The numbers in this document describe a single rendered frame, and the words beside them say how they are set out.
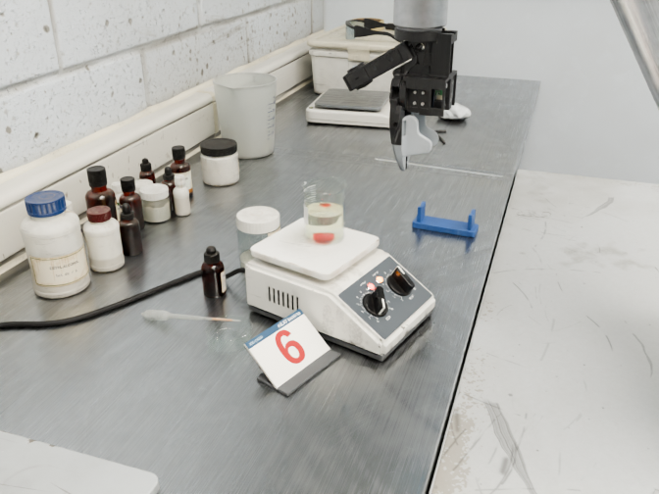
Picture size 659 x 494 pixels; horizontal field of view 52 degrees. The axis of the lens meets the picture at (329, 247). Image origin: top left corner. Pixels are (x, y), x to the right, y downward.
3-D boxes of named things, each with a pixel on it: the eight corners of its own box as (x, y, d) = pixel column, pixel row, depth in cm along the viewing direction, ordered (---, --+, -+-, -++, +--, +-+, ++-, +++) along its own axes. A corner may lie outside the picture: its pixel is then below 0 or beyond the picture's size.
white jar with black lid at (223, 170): (221, 189, 122) (218, 151, 119) (195, 181, 126) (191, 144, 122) (247, 178, 127) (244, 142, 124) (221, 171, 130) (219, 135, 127)
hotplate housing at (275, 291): (435, 314, 84) (440, 257, 81) (382, 367, 75) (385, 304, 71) (293, 267, 96) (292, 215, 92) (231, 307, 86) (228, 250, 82)
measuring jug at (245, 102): (236, 134, 152) (231, 67, 145) (291, 137, 149) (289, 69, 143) (206, 161, 136) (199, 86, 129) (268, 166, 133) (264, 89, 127)
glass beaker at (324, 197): (326, 254, 81) (326, 191, 77) (293, 240, 84) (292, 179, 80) (358, 237, 85) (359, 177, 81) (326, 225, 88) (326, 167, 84)
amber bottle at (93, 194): (107, 243, 102) (96, 174, 97) (85, 237, 104) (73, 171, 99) (126, 231, 106) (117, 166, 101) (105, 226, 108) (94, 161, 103)
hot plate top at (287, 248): (382, 243, 84) (382, 237, 84) (328, 282, 76) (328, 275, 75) (305, 221, 90) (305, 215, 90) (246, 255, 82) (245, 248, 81)
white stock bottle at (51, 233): (26, 283, 91) (6, 194, 85) (79, 268, 95) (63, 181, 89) (43, 305, 86) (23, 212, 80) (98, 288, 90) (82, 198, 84)
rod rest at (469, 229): (479, 229, 107) (481, 209, 105) (474, 238, 104) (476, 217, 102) (417, 220, 110) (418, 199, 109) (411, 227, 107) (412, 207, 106)
